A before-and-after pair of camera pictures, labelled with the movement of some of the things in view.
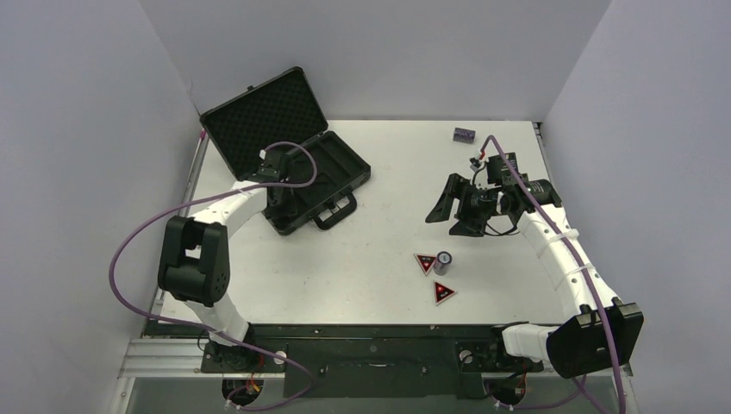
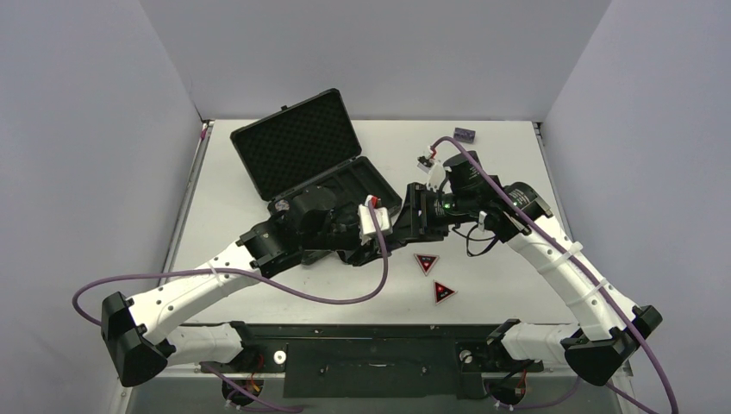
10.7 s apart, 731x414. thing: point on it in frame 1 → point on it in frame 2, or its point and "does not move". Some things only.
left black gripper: (289, 210) → (360, 254)
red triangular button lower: (441, 291) does not move
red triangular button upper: (425, 261) does not move
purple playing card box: (463, 134) does not move
